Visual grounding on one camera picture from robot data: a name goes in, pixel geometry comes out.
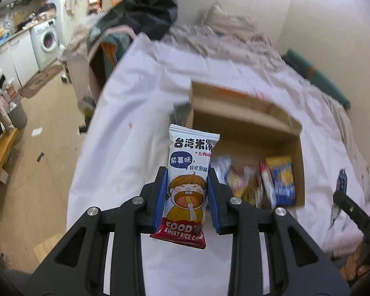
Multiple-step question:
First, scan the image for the brown cardboard box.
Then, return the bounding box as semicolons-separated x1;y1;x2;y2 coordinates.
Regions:
186;82;305;206

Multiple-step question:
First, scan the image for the white kitchen cabinet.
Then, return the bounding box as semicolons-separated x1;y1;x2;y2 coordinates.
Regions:
0;31;39;87

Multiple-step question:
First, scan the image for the brown floor mat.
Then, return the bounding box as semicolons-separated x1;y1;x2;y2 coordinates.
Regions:
18;64;63;99

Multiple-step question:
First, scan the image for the person's right hand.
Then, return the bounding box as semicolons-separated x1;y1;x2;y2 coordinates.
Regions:
339;241;370;284

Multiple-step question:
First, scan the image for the yellow cheese snack bag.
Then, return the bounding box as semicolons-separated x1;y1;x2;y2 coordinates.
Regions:
226;167;249;198

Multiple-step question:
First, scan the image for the blue yellow tiger snack bag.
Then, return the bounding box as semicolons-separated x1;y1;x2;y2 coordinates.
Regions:
265;156;296;206

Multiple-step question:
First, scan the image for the grey trash bin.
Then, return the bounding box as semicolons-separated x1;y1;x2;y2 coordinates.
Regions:
7;98;28;130

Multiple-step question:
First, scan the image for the white cartoon popcorn snack bag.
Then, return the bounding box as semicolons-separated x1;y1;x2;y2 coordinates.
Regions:
243;164;259;190

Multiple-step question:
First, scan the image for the white blue snack bag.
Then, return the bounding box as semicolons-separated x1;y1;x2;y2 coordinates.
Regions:
210;156;232;185

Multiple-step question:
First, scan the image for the white cartoon bed sheet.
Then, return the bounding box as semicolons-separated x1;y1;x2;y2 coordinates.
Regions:
67;34;368;257

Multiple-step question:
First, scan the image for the beige floral pillow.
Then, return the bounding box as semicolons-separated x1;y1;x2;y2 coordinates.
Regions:
200;3;258;41

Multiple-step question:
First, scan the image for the white washing machine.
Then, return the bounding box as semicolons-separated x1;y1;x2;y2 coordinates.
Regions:
30;18;58;72

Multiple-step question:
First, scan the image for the white rice cake snack packet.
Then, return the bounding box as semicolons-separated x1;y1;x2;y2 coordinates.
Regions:
151;124;220;249

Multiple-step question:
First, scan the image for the black plastic garbage bag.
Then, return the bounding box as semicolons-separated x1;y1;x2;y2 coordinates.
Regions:
108;0;178;40

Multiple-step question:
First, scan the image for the crumpled floral blanket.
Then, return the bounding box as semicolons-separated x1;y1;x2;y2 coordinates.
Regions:
161;25;285;71

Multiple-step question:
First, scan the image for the small white blue candy wrapper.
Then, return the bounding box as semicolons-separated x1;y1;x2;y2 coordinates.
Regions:
330;168;348;229

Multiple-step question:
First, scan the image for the brown chocolate snack packet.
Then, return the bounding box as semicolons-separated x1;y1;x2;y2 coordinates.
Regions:
253;173;272;210

